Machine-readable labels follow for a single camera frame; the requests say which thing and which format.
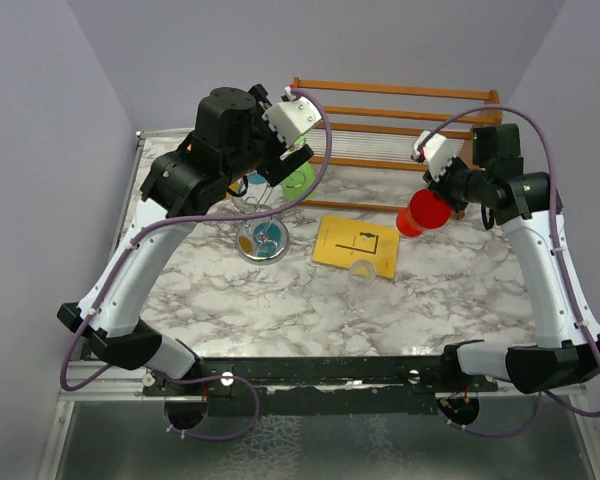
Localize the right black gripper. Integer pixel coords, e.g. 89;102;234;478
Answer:
423;151;489;214

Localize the green plastic wine glass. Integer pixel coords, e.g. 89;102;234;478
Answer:
281;162;315;201

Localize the blue plastic wine glass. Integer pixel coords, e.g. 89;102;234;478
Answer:
247;172;268;188

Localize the red plastic wine glass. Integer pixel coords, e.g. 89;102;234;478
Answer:
396;189;451;237

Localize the clear small glass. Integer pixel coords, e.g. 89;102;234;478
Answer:
448;274;475;301

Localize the clear champagne flute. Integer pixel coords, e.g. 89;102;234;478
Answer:
339;260;376;320

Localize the orange plastic wine glass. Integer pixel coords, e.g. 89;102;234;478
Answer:
226;181;244;199

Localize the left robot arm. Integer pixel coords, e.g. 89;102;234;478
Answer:
58;84;323;395

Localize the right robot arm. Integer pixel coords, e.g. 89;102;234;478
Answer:
413;124;600;394

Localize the wooden shelf rack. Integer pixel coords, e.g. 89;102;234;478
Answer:
292;77;502;225

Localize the chrome wine glass rack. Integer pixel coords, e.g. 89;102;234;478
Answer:
230;175;291;266

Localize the yellow book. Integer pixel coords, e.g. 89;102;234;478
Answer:
312;215;400;279

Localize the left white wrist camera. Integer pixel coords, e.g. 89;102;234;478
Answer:
262;84;322;149

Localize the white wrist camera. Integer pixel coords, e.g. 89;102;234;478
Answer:
262;84;322;149
410;130;460;182

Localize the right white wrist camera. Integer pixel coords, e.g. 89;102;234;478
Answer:
410;130;460;182

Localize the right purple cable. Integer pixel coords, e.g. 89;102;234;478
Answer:
419;104;600;437

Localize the purple cable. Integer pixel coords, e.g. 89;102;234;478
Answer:
59;88;331;441
419;104;600;437

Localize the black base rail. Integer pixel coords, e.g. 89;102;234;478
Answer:
143;355;497;417

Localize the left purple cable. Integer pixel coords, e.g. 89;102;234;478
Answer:
59;88;331;441

